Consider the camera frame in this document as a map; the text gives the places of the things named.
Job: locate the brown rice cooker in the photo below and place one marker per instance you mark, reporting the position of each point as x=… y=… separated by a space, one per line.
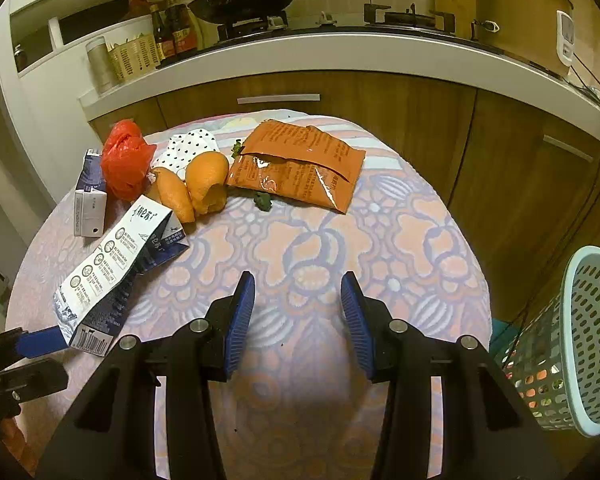
x=515 y=15

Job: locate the orange peel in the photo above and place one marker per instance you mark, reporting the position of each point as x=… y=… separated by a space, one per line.
x=207 y=175
x=172 y=192

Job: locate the red plastic bag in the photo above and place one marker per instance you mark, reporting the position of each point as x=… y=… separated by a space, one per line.
x=125 y=160

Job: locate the torn orange foil packet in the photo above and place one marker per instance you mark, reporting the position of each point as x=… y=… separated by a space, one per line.
x=300 y=160

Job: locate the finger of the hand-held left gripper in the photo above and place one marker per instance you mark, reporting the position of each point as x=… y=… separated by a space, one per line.
x=37 y=342
x=30 y=380

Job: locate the yellow plastic basket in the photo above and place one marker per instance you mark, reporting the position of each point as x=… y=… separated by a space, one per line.
x=132 y=57

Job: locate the dark jar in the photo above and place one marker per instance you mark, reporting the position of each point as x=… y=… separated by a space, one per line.
x=20 y=57

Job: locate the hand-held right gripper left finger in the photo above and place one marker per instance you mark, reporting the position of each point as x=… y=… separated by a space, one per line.
x=240 y=320

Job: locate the blue white milk carton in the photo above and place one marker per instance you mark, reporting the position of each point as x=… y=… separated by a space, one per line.
x=110 y=270

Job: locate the light blue plastic basket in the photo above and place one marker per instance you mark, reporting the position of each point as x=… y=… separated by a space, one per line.
x=595 y=310

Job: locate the black gas stove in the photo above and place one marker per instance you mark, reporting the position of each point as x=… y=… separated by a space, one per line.
x=405 y=17

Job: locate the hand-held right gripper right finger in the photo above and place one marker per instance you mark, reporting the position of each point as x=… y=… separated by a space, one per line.
x=357 y=325

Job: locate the green vegetable scrap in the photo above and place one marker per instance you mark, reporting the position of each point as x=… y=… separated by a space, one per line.
x=237 y=150
x=264 y=201

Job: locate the floral printed tablecloth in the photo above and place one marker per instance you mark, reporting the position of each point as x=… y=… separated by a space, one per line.
x=305 y=240

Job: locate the grey cylindrical canister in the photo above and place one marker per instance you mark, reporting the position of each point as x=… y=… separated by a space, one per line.
x=101 y=67

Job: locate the small blue white carton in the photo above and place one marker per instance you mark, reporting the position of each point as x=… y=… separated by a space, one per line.
x=90 y=210

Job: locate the white polka dot wrapper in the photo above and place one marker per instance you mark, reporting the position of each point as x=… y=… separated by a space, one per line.
x=190 y=145

